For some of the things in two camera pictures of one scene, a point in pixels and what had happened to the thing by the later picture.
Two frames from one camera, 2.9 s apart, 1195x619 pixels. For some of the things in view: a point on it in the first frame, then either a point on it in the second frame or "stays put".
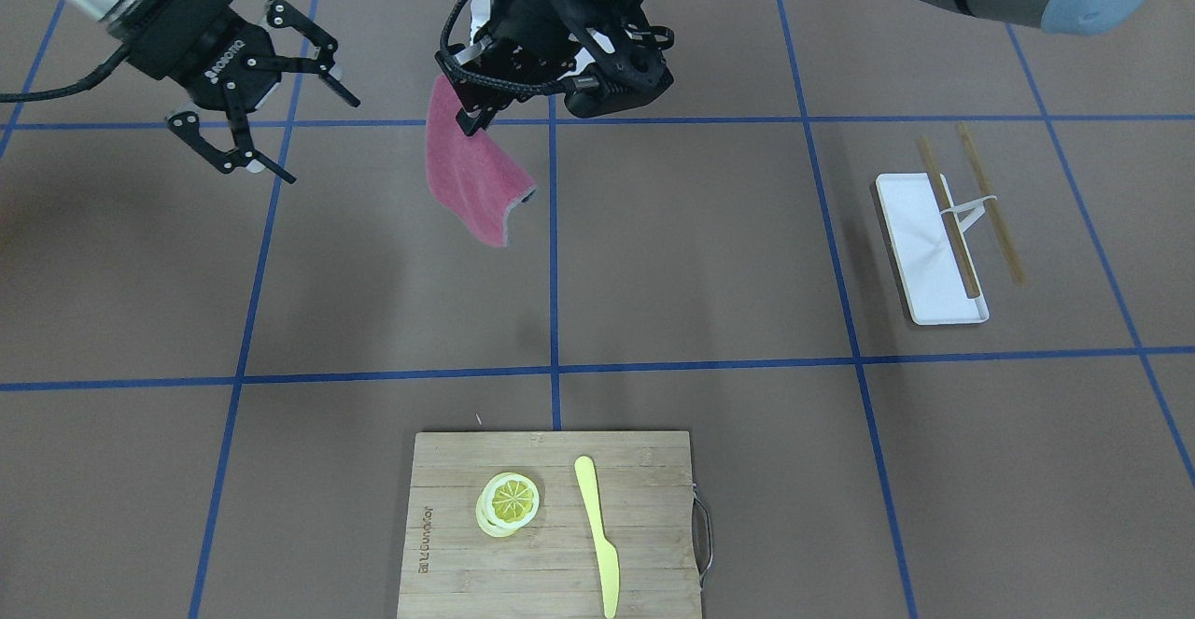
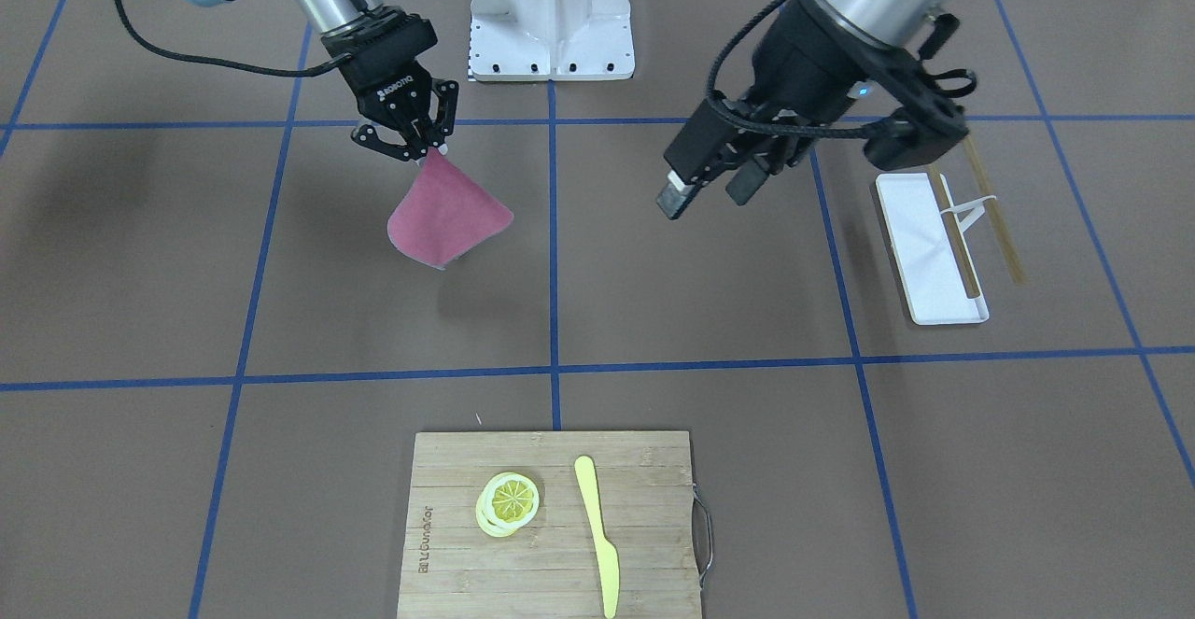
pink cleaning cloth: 478,177 to 444,213
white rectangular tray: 933,280 stays put
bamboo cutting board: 644,489 stays put
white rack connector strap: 977,207 stays put
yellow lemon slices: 508,502 stays put
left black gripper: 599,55 to 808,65
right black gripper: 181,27 to 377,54
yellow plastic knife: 607,552 stays put
